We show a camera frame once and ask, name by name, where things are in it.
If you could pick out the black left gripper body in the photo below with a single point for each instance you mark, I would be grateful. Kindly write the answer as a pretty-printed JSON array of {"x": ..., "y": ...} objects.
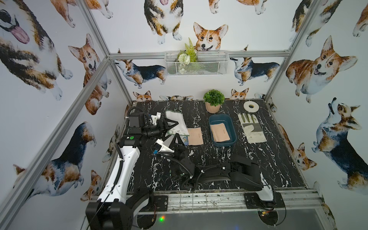
[{"x": 162, "y": 127}]

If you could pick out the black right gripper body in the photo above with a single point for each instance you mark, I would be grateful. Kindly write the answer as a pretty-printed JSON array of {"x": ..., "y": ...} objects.
[{"x": 181, "y": 153}]

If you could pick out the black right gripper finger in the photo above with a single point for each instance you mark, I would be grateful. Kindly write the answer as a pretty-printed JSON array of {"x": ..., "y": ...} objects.
[
  {"x": 170, "y": 141},
  {"x": 179, "y": 141}
]

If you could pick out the beige stationery paper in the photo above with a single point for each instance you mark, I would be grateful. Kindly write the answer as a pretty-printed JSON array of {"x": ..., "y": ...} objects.
[
  {"x": 220, "y": 133},
  {"x": 195, "y": 136}
]

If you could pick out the teal plastic storage box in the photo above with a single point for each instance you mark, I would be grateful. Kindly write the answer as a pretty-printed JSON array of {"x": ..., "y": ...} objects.
[{"x": 222, "y": 118}]

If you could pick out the blue bordered stationery paper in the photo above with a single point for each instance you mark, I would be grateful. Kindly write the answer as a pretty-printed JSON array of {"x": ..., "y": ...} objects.
[{"x": 185, "y": 140}]

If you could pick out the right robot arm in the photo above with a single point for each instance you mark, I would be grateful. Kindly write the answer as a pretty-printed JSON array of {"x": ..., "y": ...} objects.
[{"x": 238, "y": 170}]

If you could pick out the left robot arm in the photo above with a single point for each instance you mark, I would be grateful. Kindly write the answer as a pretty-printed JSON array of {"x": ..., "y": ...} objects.
[{"x": 113, "y": 210}]

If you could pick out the beige ribbed plant pot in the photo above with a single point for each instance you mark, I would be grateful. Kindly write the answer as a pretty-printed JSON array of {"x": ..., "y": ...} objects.
[{"x": 211, "y": 108}]

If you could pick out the green artificial potted plant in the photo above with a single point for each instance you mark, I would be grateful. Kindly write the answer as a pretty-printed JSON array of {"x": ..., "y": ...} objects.
[{"x": 214, "y": 97}]

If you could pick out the artificial fern with flower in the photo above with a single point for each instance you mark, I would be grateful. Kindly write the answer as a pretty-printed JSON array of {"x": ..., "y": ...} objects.
[{"x": 186, "y": 58}]

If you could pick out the white tape roll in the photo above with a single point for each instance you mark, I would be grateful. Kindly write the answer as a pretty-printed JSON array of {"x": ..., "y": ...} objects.
[{"x": 251, "y": 106}]

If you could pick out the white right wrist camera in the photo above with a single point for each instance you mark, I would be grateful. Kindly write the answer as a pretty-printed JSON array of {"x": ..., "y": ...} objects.
[{"x": 161, "y": 148}]

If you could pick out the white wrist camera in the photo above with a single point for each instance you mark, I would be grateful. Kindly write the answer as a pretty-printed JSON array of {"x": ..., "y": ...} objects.
[
  {"x": 155, "y": 118},
  {"x": 161, "y": 148}
]

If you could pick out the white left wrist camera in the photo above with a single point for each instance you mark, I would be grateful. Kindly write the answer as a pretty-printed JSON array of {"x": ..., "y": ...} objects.
[{"x": 155, "y": 118}]

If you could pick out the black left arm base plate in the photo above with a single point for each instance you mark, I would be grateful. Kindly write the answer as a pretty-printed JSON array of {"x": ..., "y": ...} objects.
[{"x": 158, "y": 203}]

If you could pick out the white wire wall basket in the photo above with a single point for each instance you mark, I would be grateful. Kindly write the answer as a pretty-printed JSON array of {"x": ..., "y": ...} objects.
[{"x": 209, "y": 63}]

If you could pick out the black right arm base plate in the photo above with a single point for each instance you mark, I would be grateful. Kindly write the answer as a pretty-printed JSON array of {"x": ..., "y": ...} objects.
[{"x": 253, "y": 201}]

